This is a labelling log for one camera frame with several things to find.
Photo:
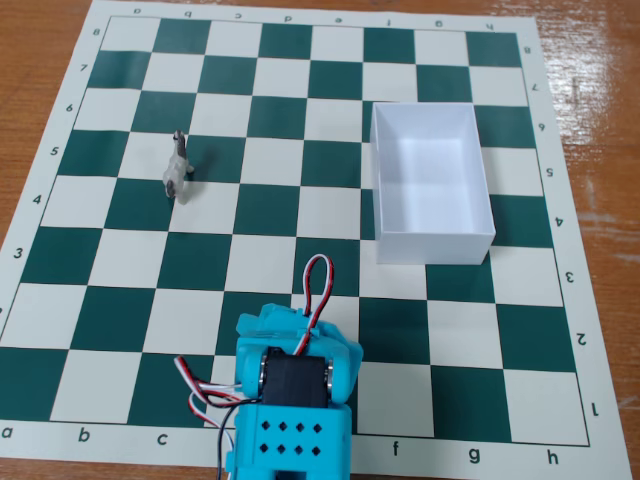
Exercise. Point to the green and cream chessboard mat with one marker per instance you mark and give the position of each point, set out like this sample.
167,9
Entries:
150,325

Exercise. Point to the cyan gripper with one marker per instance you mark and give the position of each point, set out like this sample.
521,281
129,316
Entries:
274,316

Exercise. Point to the small grey toy horse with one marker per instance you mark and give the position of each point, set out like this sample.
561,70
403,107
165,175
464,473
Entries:
176,167

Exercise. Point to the white rectangular open box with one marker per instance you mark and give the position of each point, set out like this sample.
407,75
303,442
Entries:
430,200

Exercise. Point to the cyan robot arm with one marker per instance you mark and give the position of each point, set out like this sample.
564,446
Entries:
300,440

